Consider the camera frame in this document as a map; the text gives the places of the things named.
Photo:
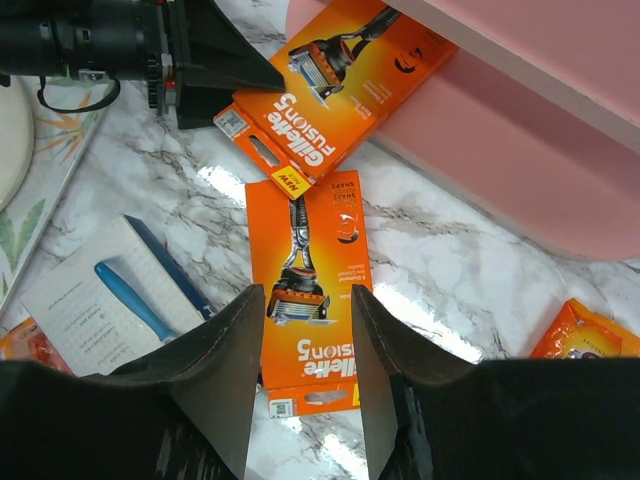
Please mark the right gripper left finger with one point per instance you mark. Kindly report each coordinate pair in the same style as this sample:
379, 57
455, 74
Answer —
183, 411

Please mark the floral serving tray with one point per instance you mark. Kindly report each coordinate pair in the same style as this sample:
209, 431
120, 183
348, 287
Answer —
60, 142

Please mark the orange razor bag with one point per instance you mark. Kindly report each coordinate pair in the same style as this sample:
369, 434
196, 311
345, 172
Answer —
580, 333
28, 342

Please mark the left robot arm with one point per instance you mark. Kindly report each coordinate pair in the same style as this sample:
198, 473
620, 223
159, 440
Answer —
99, 41

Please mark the orange razor bag right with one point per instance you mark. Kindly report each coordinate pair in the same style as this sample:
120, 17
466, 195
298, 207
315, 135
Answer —
580, 333

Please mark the orange razor bag front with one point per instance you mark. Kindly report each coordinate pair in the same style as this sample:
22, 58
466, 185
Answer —
28, 342

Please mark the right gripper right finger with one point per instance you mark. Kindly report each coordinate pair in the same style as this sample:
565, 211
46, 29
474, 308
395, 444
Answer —
428, 414

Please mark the white Harrys razor box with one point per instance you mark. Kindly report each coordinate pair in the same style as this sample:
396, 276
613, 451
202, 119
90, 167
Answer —
118, 297

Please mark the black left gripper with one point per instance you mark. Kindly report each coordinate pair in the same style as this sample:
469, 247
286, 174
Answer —
196, 59

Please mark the pink three-tier shelf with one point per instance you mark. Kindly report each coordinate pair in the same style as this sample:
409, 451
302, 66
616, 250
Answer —
535, 119

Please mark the pink cream round plate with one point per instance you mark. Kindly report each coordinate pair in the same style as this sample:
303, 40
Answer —
17, 137

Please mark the orange Gillette box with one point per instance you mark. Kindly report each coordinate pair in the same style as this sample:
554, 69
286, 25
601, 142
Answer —
308, 254
351, 67

